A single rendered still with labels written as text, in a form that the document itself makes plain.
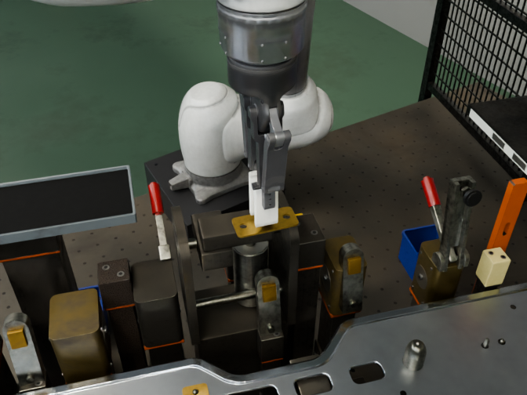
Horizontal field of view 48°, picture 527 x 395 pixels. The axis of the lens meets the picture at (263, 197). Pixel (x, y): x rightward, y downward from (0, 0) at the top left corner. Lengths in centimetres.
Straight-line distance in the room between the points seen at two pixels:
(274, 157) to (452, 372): 50
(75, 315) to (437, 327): 58
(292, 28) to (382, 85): 320
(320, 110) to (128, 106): 221
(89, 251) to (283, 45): 111
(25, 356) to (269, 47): 61
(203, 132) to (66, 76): 262
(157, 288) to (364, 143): 115
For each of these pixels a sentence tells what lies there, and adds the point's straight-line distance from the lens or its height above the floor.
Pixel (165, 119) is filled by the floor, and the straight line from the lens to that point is 342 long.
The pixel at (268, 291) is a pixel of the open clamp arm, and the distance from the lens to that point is 94.
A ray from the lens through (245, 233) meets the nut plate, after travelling 77.
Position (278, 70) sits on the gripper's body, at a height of 151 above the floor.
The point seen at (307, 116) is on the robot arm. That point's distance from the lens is 147.
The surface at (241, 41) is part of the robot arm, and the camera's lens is 60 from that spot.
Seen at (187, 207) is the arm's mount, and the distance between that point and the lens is 156.
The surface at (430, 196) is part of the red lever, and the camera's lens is 108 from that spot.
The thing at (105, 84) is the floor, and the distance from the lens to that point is 385.
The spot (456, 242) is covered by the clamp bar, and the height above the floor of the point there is 109.
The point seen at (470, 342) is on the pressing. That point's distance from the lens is 104.
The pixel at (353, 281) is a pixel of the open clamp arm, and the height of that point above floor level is 105.
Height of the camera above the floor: 179
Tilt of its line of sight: 40 degrees down
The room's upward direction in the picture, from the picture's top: straight up
